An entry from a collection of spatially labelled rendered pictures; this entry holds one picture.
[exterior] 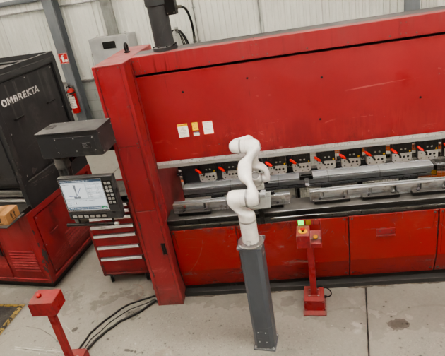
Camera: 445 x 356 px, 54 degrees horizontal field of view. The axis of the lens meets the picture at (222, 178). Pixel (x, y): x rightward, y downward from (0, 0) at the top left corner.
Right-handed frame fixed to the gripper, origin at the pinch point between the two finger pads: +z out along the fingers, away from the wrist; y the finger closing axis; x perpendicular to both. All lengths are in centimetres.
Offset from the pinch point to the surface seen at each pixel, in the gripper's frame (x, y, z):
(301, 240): 45, -31, 5
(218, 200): 1.9, 37.5, 11.4
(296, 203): 8.9, -30.1, 17.5
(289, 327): 108, -14, 49
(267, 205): 16.1, -6.2, -4.9
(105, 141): -13, 101, -88
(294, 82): -59, -37, -64
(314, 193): 3.0, -46.5, 12.9
